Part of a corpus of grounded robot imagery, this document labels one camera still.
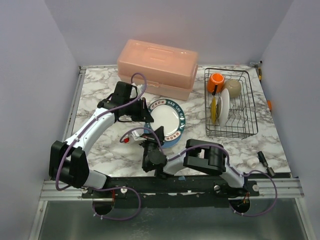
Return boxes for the light blue plate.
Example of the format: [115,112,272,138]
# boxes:
[144,126,184,149]

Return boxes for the teal Shi Hao Wei plate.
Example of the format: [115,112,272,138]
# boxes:
[145,98,186,142]

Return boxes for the small yellow patterned plate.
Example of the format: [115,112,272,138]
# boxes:
[210,96,217,125]

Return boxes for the orange mug black handle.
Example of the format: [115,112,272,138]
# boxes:
[206,72,225,96]

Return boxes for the white floral bowl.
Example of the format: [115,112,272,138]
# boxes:
[222,79,242,99]

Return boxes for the large teal rimmed plate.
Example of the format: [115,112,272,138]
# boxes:
[217,89,230,128]

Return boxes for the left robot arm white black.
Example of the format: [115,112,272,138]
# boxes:
[49,81,154,191]

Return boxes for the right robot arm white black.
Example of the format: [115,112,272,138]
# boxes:
[138,126,249,198]

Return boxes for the pink translucent storage box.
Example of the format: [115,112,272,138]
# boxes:
[117,39,198,101]

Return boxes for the white cylinder at edge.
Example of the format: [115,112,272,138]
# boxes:
[246,157,260,169]

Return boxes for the black bolt at edge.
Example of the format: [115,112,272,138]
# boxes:
[257,151,276,178]

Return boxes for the orange object at right edge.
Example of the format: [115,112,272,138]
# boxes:
[267,100,272,111]

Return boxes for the yellow black tool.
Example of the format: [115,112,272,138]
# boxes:
[257,60,263,81]

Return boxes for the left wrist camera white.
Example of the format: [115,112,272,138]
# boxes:
[132,82,147,96]

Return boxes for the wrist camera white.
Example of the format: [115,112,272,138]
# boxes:
[132,82,147,96]
[120,129,144,144]

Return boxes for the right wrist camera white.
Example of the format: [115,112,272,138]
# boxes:
[120,129,144,144]

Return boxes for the black front mounting rail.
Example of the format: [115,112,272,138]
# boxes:
[81,175,260,209]

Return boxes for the black wire dish rack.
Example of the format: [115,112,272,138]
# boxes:
[204,67,258,139]

